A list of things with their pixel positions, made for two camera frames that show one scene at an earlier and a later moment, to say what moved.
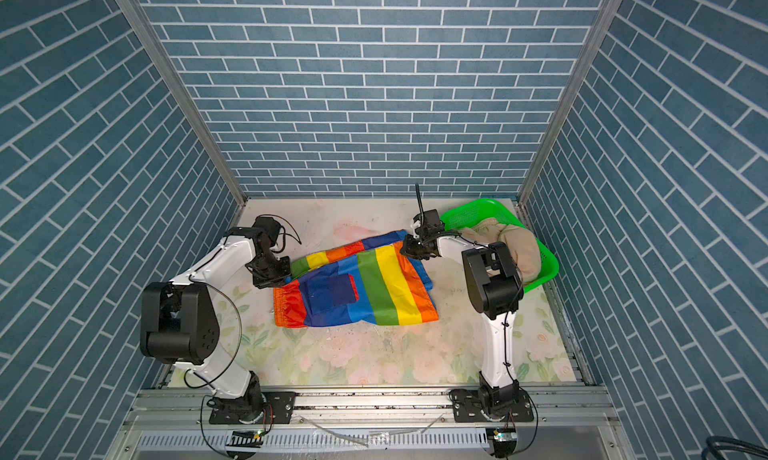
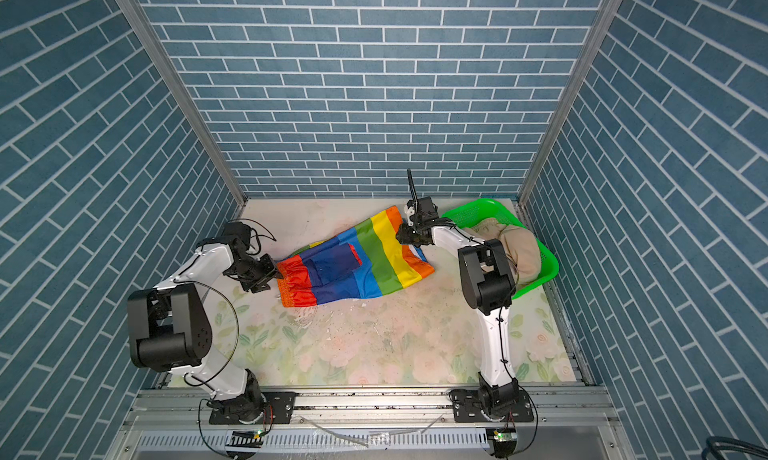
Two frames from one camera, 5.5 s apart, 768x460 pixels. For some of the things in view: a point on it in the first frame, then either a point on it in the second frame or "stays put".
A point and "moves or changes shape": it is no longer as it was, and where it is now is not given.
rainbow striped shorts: [373, 280] moves or changes shape
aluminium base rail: [175, 424] stays put
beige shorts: [520, 243] stays put
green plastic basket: [490, 208] stays put
